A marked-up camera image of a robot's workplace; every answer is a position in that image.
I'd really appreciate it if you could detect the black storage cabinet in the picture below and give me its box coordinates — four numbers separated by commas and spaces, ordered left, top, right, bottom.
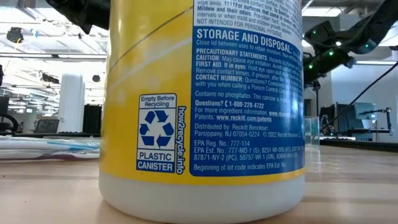
82, 103, 103, 134

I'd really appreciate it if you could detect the black ceiling camera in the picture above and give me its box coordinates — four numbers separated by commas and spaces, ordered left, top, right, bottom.
6, 27, 24, 44

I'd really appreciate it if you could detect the clear plastic holder cup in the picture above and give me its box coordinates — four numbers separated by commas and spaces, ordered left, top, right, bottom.
303, 116, 321, 146

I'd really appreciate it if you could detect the white pillar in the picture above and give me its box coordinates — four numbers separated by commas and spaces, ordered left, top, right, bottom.
57, 73, 86, 134

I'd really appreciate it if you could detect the blue toothbrush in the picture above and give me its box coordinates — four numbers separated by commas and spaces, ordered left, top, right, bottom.
0, 137, 101, 154

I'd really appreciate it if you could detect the lit computer monitor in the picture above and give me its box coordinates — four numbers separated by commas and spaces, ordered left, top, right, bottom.
354, 102, 377, 121

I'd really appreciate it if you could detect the dark laptop screen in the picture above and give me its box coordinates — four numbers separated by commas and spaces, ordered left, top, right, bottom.
33, 118, 60, 134

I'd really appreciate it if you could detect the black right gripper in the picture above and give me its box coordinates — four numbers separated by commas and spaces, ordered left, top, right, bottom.
303, 49, 354, 85

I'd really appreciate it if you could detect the black computer monitor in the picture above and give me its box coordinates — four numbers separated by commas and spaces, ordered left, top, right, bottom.
319, 103, 356, 135

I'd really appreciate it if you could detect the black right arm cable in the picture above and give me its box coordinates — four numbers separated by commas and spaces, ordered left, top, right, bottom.
321, 61, 398, 133

